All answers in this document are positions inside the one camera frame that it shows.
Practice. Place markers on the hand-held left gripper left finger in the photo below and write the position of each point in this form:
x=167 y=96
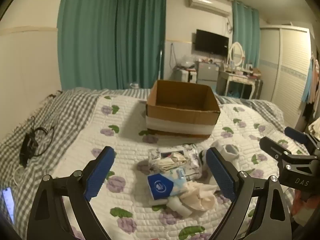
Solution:
x=100 y=173

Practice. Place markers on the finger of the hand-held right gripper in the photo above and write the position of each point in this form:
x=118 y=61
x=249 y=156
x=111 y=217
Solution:
x=273 y=148
x=296 y=134

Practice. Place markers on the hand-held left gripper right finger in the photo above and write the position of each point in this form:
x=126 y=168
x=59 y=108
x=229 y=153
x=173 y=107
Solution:
x=221 y=175

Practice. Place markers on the white and green sock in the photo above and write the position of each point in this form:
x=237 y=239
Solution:
x=202 y=160

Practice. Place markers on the cream cloth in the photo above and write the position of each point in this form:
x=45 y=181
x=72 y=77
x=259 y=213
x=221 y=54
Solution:
x=170 y=164
x=200 y=197

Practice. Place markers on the floral print tissue pack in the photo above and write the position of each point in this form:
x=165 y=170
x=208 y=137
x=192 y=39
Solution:
x=193 y=158

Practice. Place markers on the small white sock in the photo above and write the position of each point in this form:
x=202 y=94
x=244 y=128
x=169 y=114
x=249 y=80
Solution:
x=180 y=207

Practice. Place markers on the blue tissue packet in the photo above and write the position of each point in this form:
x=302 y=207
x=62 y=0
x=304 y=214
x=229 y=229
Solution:
x=160 y=186

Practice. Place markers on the cardboard box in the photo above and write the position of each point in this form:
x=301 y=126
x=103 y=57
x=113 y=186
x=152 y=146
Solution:
x=175 y=116

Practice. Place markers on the person's right hand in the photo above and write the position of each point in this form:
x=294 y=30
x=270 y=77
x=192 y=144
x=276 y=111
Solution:
x=301 y=202

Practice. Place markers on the white floral quilt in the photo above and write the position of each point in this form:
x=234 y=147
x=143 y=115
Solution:
x=130 y=135

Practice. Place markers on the hanging clothes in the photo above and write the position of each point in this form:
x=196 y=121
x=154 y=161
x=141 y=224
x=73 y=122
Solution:
x=313 y=80

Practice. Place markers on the dark suitcase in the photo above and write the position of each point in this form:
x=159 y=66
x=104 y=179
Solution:
x=259 y=88

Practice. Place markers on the white louvred wardrobe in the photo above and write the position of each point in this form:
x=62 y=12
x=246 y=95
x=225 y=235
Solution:
x=287 y=75

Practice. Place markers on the white dressing table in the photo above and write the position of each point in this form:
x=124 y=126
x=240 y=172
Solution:
x=237 y=77

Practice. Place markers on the smartphone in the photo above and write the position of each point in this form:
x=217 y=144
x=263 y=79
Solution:
x=8 y=203

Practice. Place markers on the white oval mirror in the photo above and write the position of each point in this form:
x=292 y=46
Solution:
x=236 y=53

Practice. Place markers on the small silver fridge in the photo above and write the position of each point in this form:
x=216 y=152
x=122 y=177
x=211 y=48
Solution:
x=206 y=72

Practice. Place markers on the white suitcase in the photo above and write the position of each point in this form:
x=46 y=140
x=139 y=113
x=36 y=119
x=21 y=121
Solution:
x=182 y=75

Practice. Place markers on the narrow teal curtain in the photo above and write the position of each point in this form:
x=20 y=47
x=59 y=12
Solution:
x=246 y=32

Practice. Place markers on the clear plastic bag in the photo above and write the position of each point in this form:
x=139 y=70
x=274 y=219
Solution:
x=186 y=61

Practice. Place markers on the white mop pole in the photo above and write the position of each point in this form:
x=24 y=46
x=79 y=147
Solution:
x=161 y=62

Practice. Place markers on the wide teal curtain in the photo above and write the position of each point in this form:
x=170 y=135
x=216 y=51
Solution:
x=87 y=35

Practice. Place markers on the teal corner curtain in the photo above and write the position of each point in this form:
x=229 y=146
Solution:
x=141 y=37

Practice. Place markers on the white air conditioner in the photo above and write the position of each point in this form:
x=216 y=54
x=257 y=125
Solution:
x=208 y=3

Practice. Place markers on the black wall television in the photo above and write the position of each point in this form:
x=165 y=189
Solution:
x=212 y=42

